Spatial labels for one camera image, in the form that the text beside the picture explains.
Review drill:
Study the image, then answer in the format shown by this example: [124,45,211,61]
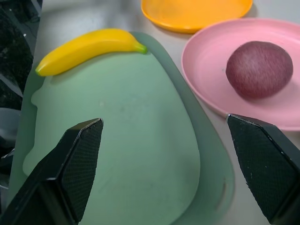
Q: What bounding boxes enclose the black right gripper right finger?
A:
[226,113,300,225]

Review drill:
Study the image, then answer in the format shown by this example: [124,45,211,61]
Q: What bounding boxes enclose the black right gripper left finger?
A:
[0,118,104,225]

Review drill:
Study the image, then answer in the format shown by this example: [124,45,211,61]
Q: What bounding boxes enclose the pink plastic plate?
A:
[181,18,300,132]

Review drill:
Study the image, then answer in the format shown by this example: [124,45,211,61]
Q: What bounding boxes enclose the orange plastic plate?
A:
[141,0,254,34]

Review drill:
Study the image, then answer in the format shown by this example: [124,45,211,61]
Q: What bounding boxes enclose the dark red round fruit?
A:
[225,41,294,99]

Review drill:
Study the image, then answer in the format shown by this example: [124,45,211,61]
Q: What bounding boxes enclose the yellow toy banana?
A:
[35,28,148,77]

